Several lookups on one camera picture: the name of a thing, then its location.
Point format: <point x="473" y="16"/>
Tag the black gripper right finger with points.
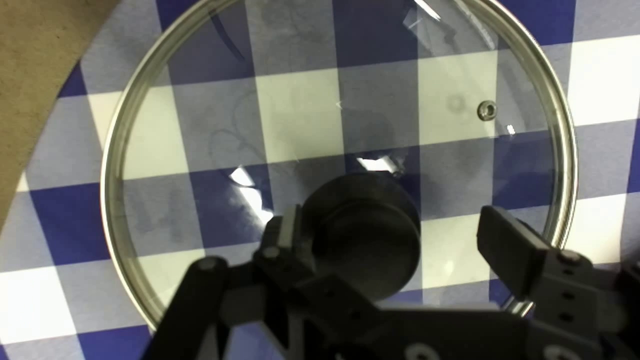
<point x="532" y="266"/>

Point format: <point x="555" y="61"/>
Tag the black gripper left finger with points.
<point x="283" y="246"/>

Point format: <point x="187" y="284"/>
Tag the glass lid with black knob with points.
<point x="363" y="233"/>

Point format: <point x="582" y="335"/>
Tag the blue white checkered tablecloth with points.
<point x="53" y="221"/>

